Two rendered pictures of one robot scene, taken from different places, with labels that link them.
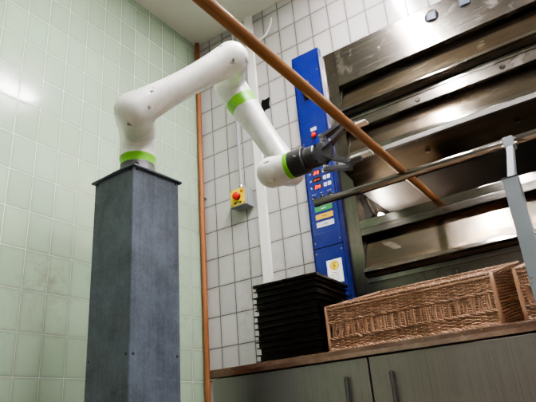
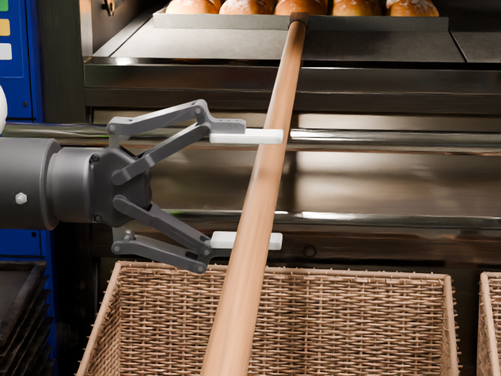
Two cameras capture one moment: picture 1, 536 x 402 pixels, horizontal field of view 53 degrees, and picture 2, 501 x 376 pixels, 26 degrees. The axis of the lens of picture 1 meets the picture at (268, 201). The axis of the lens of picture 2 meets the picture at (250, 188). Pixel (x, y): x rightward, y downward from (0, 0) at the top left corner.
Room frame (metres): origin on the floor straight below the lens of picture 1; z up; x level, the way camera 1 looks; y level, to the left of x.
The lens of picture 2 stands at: (0.59, 0.18, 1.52)
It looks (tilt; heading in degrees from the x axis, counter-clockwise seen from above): 18 degrees down; 332
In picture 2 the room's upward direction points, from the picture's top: straight up
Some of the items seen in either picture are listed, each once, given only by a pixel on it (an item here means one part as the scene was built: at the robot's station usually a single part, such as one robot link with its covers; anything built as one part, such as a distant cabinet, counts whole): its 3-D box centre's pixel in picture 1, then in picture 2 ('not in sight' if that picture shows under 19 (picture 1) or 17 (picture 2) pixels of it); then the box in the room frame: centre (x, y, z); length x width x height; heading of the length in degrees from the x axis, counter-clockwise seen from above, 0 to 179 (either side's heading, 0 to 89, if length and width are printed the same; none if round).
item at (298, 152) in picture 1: (301, 162); (32, 182); (1.61, -0.12, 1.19); 0.12 x 0.06 x 0.09; 147
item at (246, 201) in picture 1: (242, 199); not in sight; (2.51, 0.13, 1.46); 0.10 x 0.07 x 0.10; 57
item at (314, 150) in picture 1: (320, 154); (104, 185); (1.57, -0.18, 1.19); 0.09 x 0.07 x 0.08; 57
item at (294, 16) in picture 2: not in sight; (298, 24); (2.29, -0.83, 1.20); 0.09 x 0.04 x 0.03; 147
